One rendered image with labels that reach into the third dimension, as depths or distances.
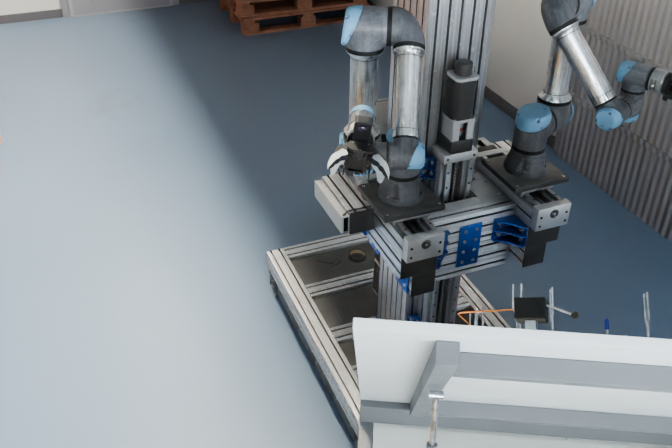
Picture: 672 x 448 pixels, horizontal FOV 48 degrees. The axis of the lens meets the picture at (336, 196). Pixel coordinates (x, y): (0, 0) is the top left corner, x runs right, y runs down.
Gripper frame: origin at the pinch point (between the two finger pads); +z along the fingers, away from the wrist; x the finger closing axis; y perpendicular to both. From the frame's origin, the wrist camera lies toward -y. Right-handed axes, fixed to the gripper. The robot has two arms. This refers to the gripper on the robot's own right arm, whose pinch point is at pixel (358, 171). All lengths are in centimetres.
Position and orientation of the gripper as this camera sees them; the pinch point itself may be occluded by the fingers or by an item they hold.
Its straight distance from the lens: 186.1
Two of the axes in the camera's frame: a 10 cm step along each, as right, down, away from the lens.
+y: -1.5, 8.3, 5.4
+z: -0.7, 5.4, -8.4
